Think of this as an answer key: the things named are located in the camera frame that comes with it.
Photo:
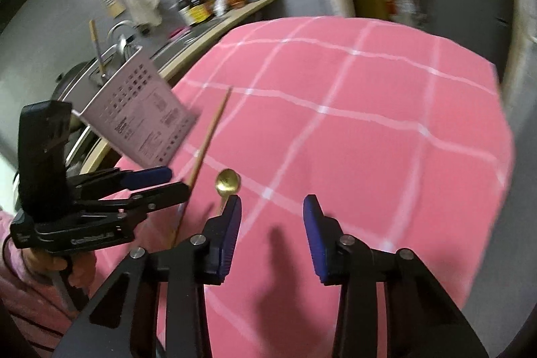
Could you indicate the person's left hand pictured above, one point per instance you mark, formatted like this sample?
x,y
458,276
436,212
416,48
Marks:
x,y
82,272

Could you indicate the wooden chopstick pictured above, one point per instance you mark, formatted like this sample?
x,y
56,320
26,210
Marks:
x,y
209,142
96,47

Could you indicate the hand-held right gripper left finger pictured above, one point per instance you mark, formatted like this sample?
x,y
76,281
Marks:
x,y
230,234

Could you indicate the gold spoon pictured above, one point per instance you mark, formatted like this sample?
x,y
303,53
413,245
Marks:
x,y
227,182

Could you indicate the perforated metal utensil holder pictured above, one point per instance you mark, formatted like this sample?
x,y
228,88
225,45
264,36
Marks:
x,y
138,119

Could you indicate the person's left forearm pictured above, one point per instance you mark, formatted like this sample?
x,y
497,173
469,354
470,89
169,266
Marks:
x,y
25,299

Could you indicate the steel spoon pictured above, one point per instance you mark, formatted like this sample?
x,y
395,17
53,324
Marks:
x,y
124,47

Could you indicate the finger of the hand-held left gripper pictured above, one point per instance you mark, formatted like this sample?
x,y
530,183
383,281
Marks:
x,y
151,175
168,193

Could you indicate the pink checkered tablecloth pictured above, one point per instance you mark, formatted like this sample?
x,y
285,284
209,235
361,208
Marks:
x,y
356,131

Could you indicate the beige hanging towel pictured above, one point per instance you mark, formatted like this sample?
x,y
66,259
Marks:
x,y
140,1

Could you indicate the steel sink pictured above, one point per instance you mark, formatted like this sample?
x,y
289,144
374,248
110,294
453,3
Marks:
x,y
184,39

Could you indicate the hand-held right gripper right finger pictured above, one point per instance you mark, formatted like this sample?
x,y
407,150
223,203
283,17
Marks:
x,y
314,234

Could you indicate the dark round pan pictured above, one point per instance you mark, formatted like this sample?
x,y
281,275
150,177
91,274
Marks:
x,y
69,83

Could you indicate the pink scrub brush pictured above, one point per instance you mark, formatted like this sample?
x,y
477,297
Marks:
x,y
178,33

